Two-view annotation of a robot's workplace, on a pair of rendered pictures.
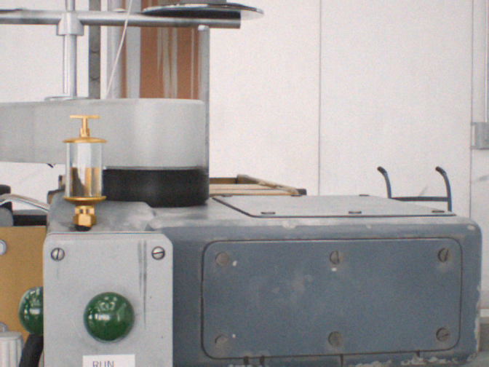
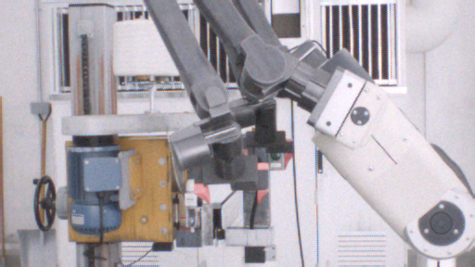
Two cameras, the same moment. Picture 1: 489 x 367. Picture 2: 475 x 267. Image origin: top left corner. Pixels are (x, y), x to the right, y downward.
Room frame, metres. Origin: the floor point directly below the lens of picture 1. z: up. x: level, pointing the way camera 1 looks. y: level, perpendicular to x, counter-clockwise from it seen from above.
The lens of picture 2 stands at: (-0.07, 2.58, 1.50)
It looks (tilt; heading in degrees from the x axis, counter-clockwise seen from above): 3 degrees down; 286
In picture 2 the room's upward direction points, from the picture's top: 1 degrees counter-clockwise
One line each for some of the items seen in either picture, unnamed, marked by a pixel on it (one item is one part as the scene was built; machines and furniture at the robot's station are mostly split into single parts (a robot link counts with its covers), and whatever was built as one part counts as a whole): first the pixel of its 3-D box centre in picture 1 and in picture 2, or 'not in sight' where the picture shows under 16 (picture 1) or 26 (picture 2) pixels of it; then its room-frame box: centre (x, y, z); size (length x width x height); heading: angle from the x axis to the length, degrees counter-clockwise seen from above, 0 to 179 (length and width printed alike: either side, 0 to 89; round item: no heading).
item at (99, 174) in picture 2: not in sight; (100, 177); (1.00, 0.41, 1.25); 0.10 x 0.08 x 0.12; 35
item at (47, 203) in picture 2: not in sight; (44, 203); (1.32, 0.15, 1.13); 0.18 x 0.11 x 0.18; 100
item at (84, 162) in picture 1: (84, 169); not in sight; (0.64, 0.10, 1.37); 0.03 x 0.02 x 0.03; 100
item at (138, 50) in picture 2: not in sight; (141, 49); (0.91, 0.29, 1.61); 0.17 x 0.17 x 0.17
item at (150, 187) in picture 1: (152, 186); not in sight; (0.76, 0.07, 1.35); 0.09 x 0.09 x 0.03
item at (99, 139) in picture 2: not in sight; (94, 140); (1.06, 0.33, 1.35); 0.12 x 0.12 x 0.04
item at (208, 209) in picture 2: not in sight; (208, 224); (0.79, 0.12, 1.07); 0.03 x 0.01 x 0.13; 10
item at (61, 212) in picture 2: not in sight; (67, 202); (1.25, 0.14, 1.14); 0.11 x 0.06 x 0.11; 100
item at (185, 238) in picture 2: not in sight; (190, 236); (0.84, 0.14, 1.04); 0.08 x 0.06 x 0.05; 10
